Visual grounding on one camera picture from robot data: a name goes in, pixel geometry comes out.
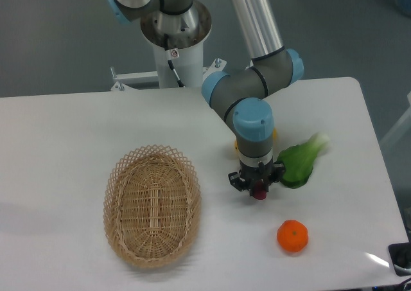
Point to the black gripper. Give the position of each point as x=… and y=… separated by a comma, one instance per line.
x=245, y=180

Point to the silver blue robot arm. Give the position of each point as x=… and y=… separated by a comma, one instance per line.
x=238, y=99

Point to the orange tangerine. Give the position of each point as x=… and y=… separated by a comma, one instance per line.
x=292, y=236

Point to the woven wicker basket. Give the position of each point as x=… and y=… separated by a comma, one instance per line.
x=152, y=206

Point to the yellow mango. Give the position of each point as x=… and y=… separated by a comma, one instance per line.
x=236, y=146

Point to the green bok choy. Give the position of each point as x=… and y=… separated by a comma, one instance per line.
x=299, y=160

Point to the black device at table edge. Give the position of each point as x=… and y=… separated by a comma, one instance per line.
x=400, y=257

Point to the white metal base frame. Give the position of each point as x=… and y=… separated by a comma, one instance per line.
x=166, y=79

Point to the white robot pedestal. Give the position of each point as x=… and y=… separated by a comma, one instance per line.
x=177, y=40

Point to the purple sweet potato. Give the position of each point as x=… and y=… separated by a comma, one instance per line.
x=259, y=190

